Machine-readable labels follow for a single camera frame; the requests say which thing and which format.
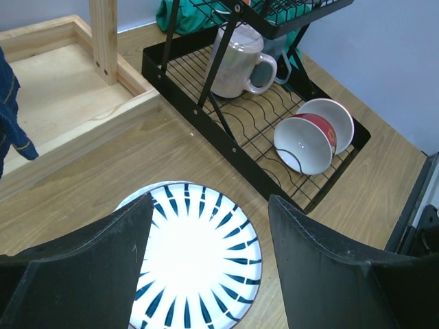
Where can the blue striped white plate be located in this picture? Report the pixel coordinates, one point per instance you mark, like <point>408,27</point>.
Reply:
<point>202,266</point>

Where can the green t-shirt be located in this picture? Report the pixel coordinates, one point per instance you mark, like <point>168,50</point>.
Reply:
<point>192,16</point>

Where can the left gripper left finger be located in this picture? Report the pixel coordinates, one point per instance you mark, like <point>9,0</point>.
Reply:
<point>84,279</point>

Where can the black wire dish rack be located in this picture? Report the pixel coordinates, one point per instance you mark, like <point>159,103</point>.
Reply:
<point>242,128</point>

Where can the grey ceramic mug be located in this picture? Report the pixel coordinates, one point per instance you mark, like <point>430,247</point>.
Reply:
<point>276,49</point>

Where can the black mounting base rail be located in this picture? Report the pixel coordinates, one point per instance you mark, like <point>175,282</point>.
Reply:
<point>416,231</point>

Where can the orange bowl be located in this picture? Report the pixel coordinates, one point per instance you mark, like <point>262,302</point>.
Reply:
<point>337,115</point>

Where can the wooden clothes rack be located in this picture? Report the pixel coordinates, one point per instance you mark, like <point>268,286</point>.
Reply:
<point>76,92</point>

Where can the pink ceramic mug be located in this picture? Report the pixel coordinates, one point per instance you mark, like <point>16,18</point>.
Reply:
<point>243,53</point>

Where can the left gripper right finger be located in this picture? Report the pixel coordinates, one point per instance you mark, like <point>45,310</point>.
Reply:
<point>329,280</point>

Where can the white bowl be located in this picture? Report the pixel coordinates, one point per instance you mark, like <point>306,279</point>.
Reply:
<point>306,143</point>

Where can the dark blue cloth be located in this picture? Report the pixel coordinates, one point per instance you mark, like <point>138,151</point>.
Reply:
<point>11,132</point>

